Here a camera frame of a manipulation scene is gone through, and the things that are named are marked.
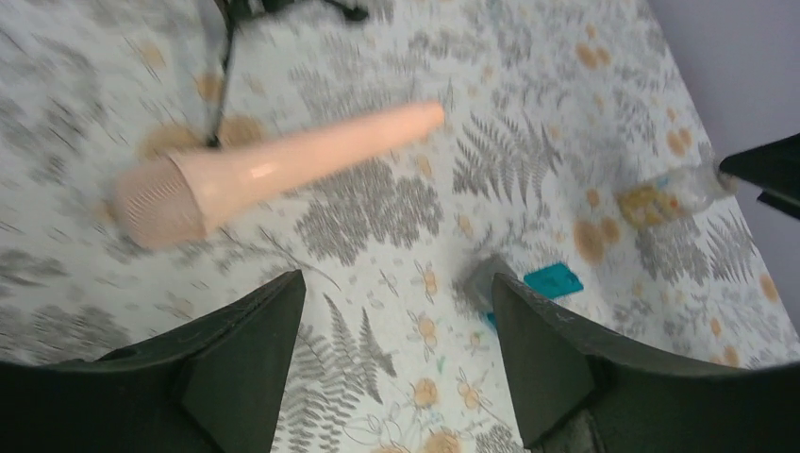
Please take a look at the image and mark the teal pill box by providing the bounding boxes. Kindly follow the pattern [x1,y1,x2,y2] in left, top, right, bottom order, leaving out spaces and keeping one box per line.
[464,255,584,329]

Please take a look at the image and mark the black microphone tripod stand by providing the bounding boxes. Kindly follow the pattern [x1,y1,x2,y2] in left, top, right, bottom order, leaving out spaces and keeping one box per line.
[205,1,407,148]

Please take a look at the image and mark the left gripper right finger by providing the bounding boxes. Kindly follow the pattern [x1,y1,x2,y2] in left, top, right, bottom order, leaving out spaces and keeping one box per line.
[492,274,799,452]

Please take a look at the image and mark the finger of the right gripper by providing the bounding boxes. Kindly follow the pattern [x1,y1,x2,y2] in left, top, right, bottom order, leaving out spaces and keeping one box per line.
[719,134,800,220]

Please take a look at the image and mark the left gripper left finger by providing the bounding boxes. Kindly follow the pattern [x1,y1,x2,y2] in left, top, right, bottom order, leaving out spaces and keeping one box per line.
[1,270,306,452]

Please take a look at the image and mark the pink tube container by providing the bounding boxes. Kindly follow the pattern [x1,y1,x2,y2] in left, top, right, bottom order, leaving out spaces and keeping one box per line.
[113,101,445,249]

